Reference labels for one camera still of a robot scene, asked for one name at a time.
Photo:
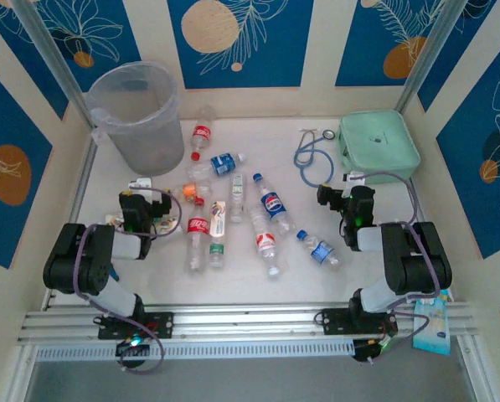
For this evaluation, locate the mint green zip case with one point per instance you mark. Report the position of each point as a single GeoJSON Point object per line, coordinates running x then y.
{"type": "Point", "coordinates": [375, 146]}

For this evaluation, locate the blue label bottle white cap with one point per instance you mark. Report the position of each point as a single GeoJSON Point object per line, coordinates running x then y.
{"type": "Point", "coordinates": [222, 164]}

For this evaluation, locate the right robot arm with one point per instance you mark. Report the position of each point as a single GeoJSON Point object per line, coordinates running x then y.
{"type": "Point", "coordinates": [421, 259]}

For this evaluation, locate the blue stethoscope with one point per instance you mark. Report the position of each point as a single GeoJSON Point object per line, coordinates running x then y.
{"type": "Point", "coordinates": [328, 134]}

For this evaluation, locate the aluminium table edge rail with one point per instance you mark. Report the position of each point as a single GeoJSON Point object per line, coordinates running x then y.
{"type": "Point", "coordinates": [421, 215]}
{"type": "Point", "coordinates": [80, 197]}

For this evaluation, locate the aluminium frame post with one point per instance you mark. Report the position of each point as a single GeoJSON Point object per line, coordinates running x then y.
{"type": "Point", "coordinates": [425, 54]}
{"type": "Point", "coordinates": [53, 54]}

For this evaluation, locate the orange label plastic bottle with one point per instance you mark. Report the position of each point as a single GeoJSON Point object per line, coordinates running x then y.
{"type": "Point", "coordinates": [189, 191]}

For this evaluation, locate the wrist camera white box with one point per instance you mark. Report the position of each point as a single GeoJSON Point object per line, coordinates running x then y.
{"type": "Point", "coordinates": [354, 178]}
{"type": "Point", "coordinates": [142, 183]}

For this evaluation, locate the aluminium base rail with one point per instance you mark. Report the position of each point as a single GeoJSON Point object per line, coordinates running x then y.
{"type": "Point", "coordinates": [249, 322]}

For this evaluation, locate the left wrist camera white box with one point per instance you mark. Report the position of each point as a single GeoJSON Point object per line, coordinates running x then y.
{"type": "Point", "coordinates": [142, 183]}

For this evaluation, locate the light blue printed pouch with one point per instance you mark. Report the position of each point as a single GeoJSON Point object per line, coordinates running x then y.
{"type": "Point", "coordinates": [431, 331]}

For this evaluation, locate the clear bottle green white label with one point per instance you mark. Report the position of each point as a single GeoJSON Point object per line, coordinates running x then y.
{"type": "Point", "coordinates": [237, 190]}

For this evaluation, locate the translucent mesh waste bin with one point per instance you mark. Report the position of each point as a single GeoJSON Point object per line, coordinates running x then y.
{"type": "Point", "coordinates": [149, 138]}

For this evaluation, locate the red white label water bottle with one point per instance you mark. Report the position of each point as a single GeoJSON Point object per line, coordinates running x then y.
{"type": "Point", "coordinates": [265, 242]}

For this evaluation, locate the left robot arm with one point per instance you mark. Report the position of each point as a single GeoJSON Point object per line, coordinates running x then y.
{"type": "Point", "coordinates": [78, 259]}

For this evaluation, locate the white swirl label bottle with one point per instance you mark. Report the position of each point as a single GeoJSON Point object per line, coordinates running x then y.
{"type": "Point", "coordinates": [217, 222]}

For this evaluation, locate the small circuit board with LED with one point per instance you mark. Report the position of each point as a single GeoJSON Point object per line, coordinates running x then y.
{"type": "Point", "coordinates": [132, 344]}
{"type": "Point", "coordinates": [379, 344]}

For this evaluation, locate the small blue object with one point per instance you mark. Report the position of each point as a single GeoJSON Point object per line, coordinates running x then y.
{"type": "Point", "coordinates": [114, 275]}

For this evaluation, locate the white label bottle green cap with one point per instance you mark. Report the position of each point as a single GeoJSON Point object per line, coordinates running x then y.
{"type": "Point", "coordinates": [168, 227]}

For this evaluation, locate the red label cola bottle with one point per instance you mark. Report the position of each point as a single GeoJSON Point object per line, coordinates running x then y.
{"type": "Point", "coordinates": [201, 135]}
{"type": "Point", "coordinates": [197, 227]}

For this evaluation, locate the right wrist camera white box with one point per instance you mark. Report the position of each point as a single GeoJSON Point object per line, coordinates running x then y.
{"type": "Point", "coordinates": [354, 178]}

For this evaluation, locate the Pepsi bottle blue cap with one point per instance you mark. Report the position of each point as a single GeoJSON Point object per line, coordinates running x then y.
{"type": "Point", "coordinates": [273, 205]}

